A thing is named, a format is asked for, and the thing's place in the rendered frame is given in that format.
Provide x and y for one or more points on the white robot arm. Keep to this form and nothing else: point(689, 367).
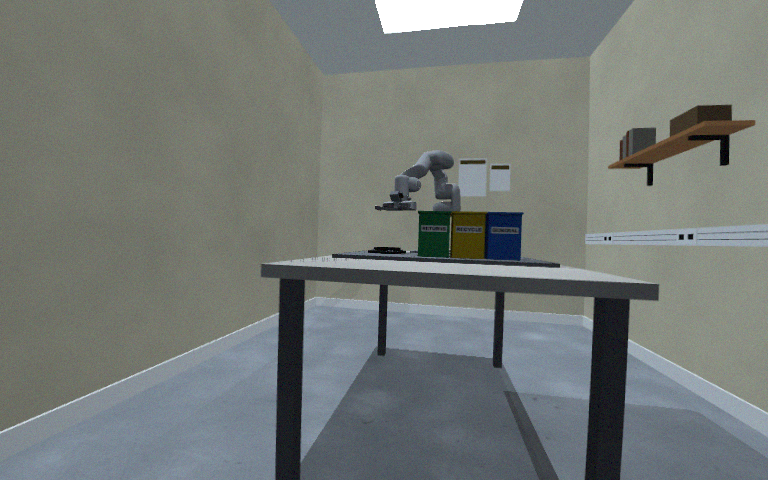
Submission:
point(436, 162)

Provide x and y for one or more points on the yellow recycle bin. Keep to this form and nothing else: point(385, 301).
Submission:
point(467, 234)

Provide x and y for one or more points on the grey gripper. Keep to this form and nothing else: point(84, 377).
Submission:
point(398, 206)

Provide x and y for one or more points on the green returns bin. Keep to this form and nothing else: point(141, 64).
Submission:
point(434, 230)

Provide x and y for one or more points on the blue bin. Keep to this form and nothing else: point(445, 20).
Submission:
point(503, 235)

